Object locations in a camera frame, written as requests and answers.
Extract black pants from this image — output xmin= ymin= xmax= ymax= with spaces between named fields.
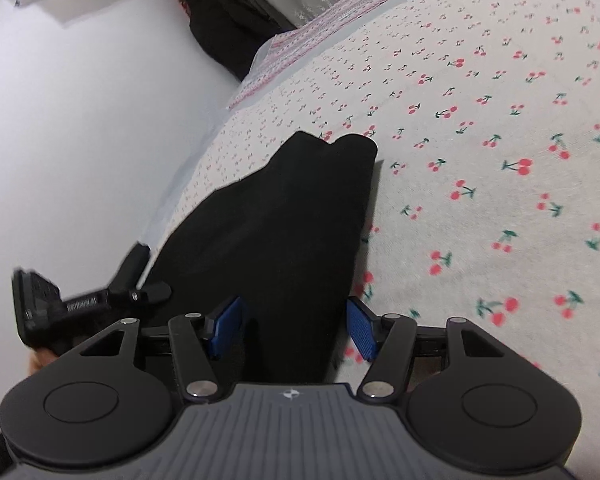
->
xmin=144 ymin=131 xmax=377 ymax=384

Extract cherry print blanket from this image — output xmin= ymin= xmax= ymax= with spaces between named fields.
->
xmin=169 ymin=0 xmax=600 ymax=479

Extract dark hanging clothes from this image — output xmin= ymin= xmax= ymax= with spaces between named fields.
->
xmin=183 ymin=0 xmax=296 ymax=80

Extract pink striped blanket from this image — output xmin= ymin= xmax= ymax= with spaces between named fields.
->
xmin=227 ymin=0 xmax=390 ymax=110

